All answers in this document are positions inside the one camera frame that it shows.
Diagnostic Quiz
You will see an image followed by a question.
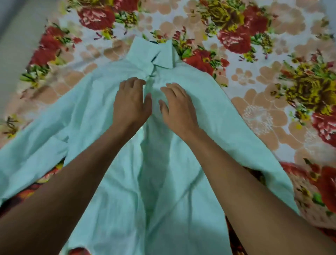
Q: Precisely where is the person's left hand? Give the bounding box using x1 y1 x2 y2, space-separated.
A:
112 76 153 132

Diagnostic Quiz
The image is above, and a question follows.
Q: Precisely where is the person's right hand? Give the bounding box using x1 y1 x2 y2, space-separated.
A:
158 82 204 143

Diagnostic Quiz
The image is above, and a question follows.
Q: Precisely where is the mint green shirt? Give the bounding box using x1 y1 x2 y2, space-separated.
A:
0 36 300 255

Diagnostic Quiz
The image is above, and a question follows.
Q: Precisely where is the person's right forearm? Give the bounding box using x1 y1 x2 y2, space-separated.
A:
185 130 336 255

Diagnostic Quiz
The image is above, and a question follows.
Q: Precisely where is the person's left forearm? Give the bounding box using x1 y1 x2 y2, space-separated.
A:
0 124 137 255

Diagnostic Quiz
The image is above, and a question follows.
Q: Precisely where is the red floral bedsheet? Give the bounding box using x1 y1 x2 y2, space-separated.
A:
0 0 336 255

